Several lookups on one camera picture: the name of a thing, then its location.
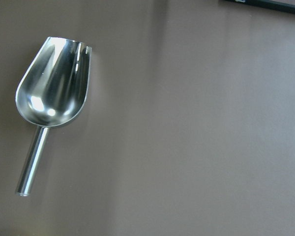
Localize metal ice scoop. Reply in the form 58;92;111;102
15;37;92;197

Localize black glass rack tray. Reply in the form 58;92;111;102
228;0;295;14

